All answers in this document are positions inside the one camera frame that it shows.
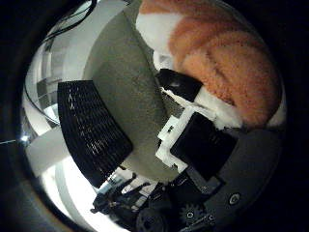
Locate orange plush dog toy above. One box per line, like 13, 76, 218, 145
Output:
134, 0, 288, 130

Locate olive green table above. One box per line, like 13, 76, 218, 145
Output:
82, 0, 182, 184

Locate black mesh basket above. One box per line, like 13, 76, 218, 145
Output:
56, 79, 134, 189

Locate black frame cart with teal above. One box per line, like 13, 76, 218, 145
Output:
90, 170, 162, 228

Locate black hanging cables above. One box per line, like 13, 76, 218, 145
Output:
23, 0, 98, 128

